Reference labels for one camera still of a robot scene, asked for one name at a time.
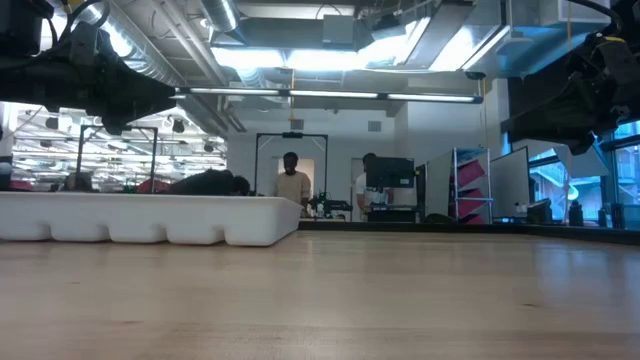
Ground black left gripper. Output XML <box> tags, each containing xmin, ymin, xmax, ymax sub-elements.
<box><xmin>49</xmin><ymin>22</ymin><xmax>177</xmax><ymax>136</ymax></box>

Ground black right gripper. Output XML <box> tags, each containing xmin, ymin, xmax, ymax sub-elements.
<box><xmin>501</xmin><ymin>29</ymin><xmax>640</xmax><ymax>155</ymax></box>

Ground white angled hanging panel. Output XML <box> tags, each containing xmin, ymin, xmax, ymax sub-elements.
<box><xmin>552</xmin><ymin>147</ymin><xmax>611</xmax><ymax>179</ymax></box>

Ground white board panel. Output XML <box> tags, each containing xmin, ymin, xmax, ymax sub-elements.
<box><xmin>489</xmin><ymin>145</ymin><xmax>531</xmax><ymax>220</ymax></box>

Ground black box device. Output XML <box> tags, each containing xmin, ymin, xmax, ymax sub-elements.
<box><xmin>526</xmin><ymin>197</ymin><xmax>554</xmax><ymax>225</ymax></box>

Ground metal shelf pink bins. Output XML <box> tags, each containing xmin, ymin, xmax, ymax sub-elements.
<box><xmin>452</xmin><ymin>146</ymin><xmax>494</xmax><ymax>225</ymax></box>

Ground black bottle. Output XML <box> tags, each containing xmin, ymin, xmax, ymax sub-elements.
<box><xmin>568</xmin><ymin>199</ymin><xmax>585</xmax><ymax>227</ymax></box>

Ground long ceiling light bar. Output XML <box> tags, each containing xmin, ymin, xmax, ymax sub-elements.
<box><xmin>174</xmin><ymin>87</ymin><xmax>485</xmax><ymax>105</ymax></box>

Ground person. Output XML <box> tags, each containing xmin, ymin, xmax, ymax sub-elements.
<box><xmin>167</xmin><ymin>168</ymin><xmax>252</xmax><ymax>197</ymax></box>
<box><xmin>272</xmin><ymin>151</ymin><xmax>313</xmax><ymax>211</ymax></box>
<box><xmin>353</xmin><ymin>152</ymin><xmax>390</xmax><ymax>215</ymax></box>

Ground grey board panel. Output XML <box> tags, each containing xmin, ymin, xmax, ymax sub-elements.
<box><xmin>424</xmin><ymin>149</ymin><xmax>456</xmax><ymax>219</ymax></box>

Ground white plastic cutlery tray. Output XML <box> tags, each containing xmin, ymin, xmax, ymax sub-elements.
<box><xmin>0</xmin><ymin>191</ymin><xmax>304</xmax><ymax>247</ymax></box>

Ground black computer monitor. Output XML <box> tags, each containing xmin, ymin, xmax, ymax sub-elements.
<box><xmin>366</xmin><ymin>156</ymin><xmax>416</xmax><ymax>190</ymax></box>

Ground grey ceiling box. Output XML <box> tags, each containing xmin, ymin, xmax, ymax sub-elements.
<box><xmin>322</xmin><ymin>14</ymin><xmax>357</xmax><ymax>50</ymax></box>

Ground black green desk device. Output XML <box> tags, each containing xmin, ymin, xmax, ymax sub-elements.
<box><xmin>309</xmin><ymin>192</ymin><xmax>354</xmax><ymax>221</ymax></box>

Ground black gantry frame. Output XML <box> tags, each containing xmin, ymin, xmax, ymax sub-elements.
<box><xmin>254</xmin><ymin>132</ymin><xmax>330</xmax><ymax>197</ymax></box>
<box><xmin>77</xmin><ymin>124</ymin><xmax>159</xmax><ymax>194</ymax></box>

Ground black aluminium table frame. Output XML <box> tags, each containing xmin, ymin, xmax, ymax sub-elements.
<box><xmin>298</xmin><ymin>219</ymin><xmax>640</xmax><ymax>246</ymax></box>

